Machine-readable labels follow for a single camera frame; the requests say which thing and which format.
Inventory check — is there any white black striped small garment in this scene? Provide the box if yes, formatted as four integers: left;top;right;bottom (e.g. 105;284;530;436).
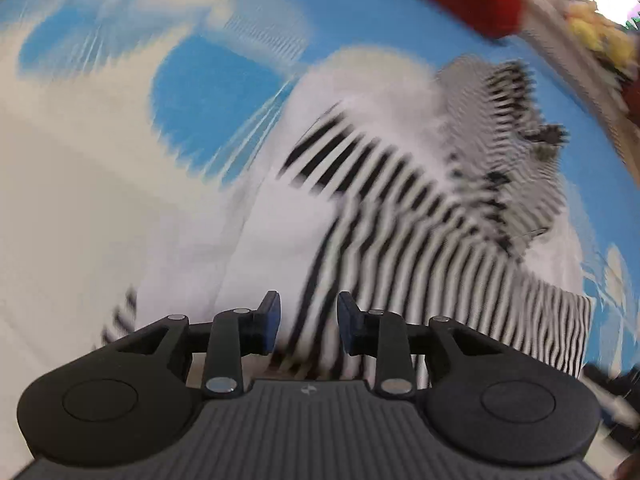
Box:
102;47;595;392

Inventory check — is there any yellow plush toy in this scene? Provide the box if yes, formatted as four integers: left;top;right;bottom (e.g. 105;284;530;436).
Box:
564;0;637;70

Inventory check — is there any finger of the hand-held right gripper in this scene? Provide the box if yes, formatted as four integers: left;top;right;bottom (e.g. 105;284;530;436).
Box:
583;363;632;401

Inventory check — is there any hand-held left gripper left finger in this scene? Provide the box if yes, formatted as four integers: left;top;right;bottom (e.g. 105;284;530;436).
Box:
102;290;282;397

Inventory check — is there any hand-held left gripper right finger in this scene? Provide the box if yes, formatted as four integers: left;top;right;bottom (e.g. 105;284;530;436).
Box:
337;291;507;397

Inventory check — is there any blue cream printed blanket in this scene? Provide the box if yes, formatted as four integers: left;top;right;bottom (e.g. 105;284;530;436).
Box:
0;0;640;480

